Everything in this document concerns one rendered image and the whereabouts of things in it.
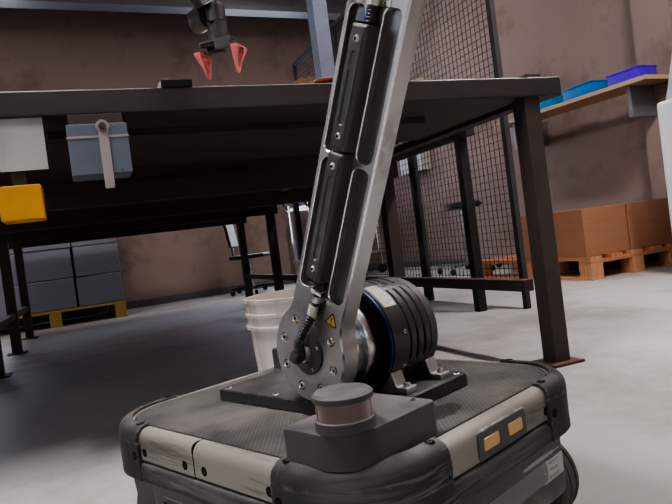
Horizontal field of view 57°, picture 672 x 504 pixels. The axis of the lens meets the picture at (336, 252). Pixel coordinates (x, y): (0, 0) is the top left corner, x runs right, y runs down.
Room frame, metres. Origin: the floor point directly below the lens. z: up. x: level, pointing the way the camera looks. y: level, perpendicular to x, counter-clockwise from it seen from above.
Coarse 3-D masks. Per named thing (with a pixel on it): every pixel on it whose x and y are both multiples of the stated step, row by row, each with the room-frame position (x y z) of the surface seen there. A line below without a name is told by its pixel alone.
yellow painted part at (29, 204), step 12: (12, 180) 1.43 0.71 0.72; (24, 180) 1.43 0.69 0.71; (0, 192) 1.38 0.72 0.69; (12, 192) 1.39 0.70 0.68; (24, 192) 1.40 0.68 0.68; (36, 192) 1.41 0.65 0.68; (0, 204) 1.38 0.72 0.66; (12, 204) 1.39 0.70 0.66; (24, 204) 1.40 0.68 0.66; (36, 204) 1.41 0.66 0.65; (12, 216) 1.39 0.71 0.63; (24, 216) 1.40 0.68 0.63; (36, 216) 1.41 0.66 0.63
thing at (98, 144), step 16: (80, 128) 1.45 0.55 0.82; (96, 128) 1.46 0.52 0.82; (112, 128) 1.48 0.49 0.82; (80, 144) 1.45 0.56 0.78; (96, 144) 1.46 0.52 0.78; (112, 144) 1.48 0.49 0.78; (128, 144) 1.49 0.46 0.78; (80, 160) 1.45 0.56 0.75; (96, 160) 1.46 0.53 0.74; (112, 160) 1.47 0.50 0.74; (128, 160) 1.49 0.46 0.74; (80, 176) 1.46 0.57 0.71; (96, 176) 1.49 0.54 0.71; (112, 176) 1.47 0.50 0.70; (128, 176) 1.56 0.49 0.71
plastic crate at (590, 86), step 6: (582, 84) 4.79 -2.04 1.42; (588, 84) 4.74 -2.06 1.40; (594, 84) 4.72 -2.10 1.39; (600, 84) 4.75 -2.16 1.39; (606, 84) 4.78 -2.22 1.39; (564, 90) 4.95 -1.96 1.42; (570, 90) 4.91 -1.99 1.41; (576, 90) 4.85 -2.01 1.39; (582, 90) 4.80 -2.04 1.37; (588, 90) 4.75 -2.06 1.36; (594, 90) 4.73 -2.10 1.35; (564, 96) 4.97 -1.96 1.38; (570, 96) 4.91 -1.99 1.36; (576, 96) 4.86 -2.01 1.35
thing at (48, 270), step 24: (96, 240) 5.98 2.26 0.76; (24, 264) 5.71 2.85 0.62; (48, 264) 5.79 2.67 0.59; (72, 264) 6.14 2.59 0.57; (96, 264) 5.96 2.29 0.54; (0, 288) 5.61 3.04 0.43; (48, 288) 5.78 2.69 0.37; (72, 288) 5.86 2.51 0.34; (96, 288) 5.95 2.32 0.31; (120, 288) 6.04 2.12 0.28; (0, 312) 5.60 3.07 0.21; (48, 312) 5.76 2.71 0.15; (120, 312) 6.02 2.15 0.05
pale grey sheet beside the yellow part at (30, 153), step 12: (0, 120) 1.41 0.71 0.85; (12, 120) 1.42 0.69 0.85; (24, 120) 1.43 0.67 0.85; (36, 120) 1.44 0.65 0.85; (0, 132) 1.41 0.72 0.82; (12, 132) 1.42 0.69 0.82; (24, 132) 1.43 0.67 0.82; (36, 132) 1.44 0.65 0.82; (0, 144) 1.41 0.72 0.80; (12, 144) 1.42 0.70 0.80; (24, 144) 1.43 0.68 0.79; (36, 144) 1.44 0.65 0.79; (0, 156) 1.41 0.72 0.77; (12, 156) 1.42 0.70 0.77; (24, 156) 1.43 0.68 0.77; (36, 156) 1.44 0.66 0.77; (0, 168) 1.41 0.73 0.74; (12, 168) 1.42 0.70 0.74; (24, 168) 1.43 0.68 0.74; (36, 168) 1.44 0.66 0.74; (48, 168) 1.45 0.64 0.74
